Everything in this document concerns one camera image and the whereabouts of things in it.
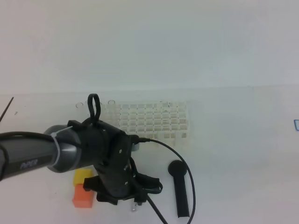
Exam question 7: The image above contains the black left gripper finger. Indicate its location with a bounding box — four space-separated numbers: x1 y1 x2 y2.
134 173 163 194
83 175 105 192

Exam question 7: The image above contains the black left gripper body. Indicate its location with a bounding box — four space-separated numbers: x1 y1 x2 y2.
67 119 137 199

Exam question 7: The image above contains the clear glass test tube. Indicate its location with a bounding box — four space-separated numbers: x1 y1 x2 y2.
131 202 138 212

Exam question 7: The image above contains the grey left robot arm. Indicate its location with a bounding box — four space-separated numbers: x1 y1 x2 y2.
0 120 163 203

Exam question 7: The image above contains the white test tube rack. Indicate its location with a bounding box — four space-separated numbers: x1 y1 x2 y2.
100 101 189 145

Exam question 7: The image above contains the yellow cube block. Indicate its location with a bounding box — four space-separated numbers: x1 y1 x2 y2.
73 168 93 187

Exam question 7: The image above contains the orange cube block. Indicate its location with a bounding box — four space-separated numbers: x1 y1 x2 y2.
72 184 94 208

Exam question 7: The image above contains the white zip tie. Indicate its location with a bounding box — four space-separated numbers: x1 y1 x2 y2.
50 126 72 166

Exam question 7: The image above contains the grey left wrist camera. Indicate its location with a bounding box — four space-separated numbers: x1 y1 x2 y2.
131 143 140 152

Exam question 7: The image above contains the black left camera cable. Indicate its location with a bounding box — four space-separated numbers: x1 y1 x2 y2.
133 136 196 224

